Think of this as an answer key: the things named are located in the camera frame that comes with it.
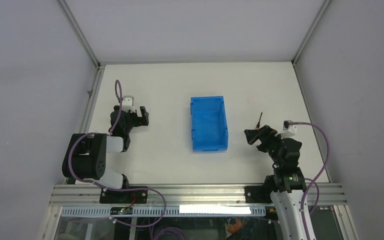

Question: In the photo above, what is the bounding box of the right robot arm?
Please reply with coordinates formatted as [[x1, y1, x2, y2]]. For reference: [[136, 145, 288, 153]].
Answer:
[[244, 125, 316, 240]]

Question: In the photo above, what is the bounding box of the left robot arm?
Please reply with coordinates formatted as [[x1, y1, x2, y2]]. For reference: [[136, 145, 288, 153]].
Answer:
[[62, 105, 149, 190]]

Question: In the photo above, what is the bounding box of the blue plastic bin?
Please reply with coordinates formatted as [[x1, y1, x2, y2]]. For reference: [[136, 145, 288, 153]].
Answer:
[[190, 96, 229, 152]]

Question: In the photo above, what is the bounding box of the orange object under table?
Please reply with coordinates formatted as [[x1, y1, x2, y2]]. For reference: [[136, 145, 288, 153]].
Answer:
[[226, 217, 248, 234]]

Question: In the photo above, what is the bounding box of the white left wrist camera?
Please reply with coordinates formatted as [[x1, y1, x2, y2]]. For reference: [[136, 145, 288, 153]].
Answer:
[[121, 95, 136, 113]]

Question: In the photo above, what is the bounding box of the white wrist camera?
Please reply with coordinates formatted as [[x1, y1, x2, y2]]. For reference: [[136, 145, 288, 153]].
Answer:
[[280, 120, 297, 138], [121, 95, 136, 113]]

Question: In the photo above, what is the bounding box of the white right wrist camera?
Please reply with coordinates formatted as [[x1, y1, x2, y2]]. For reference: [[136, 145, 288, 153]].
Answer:
[[280, 120, 297, 138]]

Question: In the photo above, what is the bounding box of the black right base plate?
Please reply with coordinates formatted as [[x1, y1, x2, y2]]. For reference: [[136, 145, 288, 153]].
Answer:
[[244, 185, 273, 204]]

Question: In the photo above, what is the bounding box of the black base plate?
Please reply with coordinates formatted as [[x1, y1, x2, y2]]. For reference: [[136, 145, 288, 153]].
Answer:
[[244, 185, 273, 204], [99, 186, 148, 205]]

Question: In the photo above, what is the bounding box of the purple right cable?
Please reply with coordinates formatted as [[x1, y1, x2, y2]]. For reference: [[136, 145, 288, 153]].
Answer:
[[289, 121, 331, 240]]

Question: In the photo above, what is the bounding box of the aluminium frame rail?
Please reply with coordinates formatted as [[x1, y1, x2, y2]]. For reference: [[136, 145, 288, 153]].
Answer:
[[47, 183, 348, 208]]

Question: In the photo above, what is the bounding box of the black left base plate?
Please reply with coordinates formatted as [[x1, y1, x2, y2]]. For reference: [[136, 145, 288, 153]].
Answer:
[[99, 186, 148, 205]]

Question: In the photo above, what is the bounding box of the white slotted cable duct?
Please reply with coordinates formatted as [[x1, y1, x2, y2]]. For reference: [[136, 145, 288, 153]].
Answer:
[[61, 205, 266, 218]]

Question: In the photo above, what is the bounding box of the coiled purple cable below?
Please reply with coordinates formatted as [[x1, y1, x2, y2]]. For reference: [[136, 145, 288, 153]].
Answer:
[[152, 226, 188, 240]]

